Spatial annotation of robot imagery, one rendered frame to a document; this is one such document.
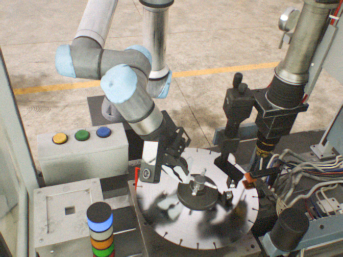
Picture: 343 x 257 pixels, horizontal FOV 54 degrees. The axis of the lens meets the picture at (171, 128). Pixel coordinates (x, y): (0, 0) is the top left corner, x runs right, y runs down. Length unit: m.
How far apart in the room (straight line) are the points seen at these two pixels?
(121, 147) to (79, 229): 0.32
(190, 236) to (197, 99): 2.04
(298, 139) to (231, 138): 0.70
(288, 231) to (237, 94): 0.30
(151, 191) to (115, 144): 0.26
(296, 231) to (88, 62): 0.56
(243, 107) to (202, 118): 1.87
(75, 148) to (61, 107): 1.62
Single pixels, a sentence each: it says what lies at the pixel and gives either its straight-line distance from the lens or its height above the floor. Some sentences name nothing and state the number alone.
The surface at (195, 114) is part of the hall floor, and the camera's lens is 2.65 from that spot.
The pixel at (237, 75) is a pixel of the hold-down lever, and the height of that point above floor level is 1.28.
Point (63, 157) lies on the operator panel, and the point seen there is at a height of 0.88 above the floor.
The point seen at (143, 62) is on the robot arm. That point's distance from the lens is 0.79.
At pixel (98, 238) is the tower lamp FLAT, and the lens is 0.67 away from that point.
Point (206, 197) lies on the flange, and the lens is 0.91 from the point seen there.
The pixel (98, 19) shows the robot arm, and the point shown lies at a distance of 0.90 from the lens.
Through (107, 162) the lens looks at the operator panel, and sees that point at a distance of 1.16.
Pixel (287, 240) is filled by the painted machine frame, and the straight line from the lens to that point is 0.75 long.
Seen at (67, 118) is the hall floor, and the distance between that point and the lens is 2.61.
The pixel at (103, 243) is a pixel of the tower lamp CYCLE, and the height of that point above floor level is 1.08.
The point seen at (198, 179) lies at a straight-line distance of 0.89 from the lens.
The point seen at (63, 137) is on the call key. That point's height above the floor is 0.91.
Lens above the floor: 1.69
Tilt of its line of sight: 42 degrees down
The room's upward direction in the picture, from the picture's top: 6 degrees clockwise
